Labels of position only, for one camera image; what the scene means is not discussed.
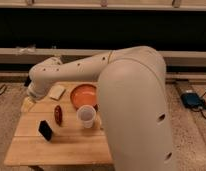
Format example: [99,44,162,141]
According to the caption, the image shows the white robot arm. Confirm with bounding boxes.
[27,46,177,171]

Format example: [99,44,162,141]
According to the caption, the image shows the black eraser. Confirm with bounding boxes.
[38,120,52,141]

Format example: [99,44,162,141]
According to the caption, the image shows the dark red oval object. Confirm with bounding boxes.
[54,105,62,126]

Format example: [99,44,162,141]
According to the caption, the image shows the beige sponge block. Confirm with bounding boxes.
[49,85,65,100]

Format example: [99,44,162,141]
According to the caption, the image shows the wooden table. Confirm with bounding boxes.
[4,82,112,166]

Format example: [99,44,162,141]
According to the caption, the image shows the orange bowl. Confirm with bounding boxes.
[70,84,97,109]

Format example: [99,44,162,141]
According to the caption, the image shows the translucent plastic cup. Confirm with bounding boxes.
[77,105,96,128]

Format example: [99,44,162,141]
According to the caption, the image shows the blue box on floor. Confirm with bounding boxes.
[180,93,203,108]

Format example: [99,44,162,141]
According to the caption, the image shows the black cable on floor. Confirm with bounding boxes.
[0,83,8,98]

